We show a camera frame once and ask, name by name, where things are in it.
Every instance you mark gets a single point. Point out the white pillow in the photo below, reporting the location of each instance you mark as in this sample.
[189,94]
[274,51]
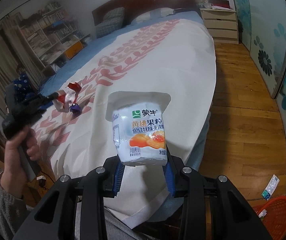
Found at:
[153,14]

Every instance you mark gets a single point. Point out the red white torn wrapper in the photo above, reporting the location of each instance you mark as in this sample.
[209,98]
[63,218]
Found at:
[67,97]

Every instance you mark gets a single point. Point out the bed with blue sheet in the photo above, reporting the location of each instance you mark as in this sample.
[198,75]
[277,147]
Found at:
[143,196]

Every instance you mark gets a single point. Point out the white green toothpaste box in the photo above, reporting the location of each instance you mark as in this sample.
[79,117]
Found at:
[271,187]

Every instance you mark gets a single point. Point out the orange plastic trash basket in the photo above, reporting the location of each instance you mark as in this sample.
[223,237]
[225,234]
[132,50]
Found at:
[275,218]

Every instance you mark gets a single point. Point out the person's left hand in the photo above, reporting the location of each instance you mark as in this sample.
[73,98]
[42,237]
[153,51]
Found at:
[14,177]

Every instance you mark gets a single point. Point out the white yogurt cup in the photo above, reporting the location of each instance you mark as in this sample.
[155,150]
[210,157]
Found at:
[138,126]

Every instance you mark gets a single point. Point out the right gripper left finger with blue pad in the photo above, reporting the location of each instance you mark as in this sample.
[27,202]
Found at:
[118,176]

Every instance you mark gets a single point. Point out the white bookshelf with books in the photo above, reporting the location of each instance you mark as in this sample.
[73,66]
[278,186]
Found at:
[53,35]

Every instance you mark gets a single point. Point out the plaid grey pillow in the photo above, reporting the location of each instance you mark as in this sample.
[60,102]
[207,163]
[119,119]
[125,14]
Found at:
[112,21]

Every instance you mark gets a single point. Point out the beige curtain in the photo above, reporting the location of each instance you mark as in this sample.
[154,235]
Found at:
[14,57]

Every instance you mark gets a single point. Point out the purple candy wrapper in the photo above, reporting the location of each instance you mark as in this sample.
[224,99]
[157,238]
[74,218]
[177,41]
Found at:
[75,108]

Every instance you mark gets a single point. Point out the beige wooden nightstand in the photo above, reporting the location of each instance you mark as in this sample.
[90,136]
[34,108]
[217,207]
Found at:
[221,24]

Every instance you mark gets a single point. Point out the dark blue star-pattern cloth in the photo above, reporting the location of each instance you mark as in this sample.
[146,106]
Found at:
[23,87]

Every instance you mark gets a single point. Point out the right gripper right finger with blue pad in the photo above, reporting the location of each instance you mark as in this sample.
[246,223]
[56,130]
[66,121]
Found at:
[169,178]

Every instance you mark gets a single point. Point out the white pink leaf blanket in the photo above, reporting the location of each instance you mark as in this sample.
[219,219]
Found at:
[176,57]

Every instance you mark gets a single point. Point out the grey sleeve left forearm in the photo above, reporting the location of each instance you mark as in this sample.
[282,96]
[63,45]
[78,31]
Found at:
[13,212]

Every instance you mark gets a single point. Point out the dark red wooden headboard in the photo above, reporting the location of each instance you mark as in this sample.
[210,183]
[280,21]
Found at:
[134,8]

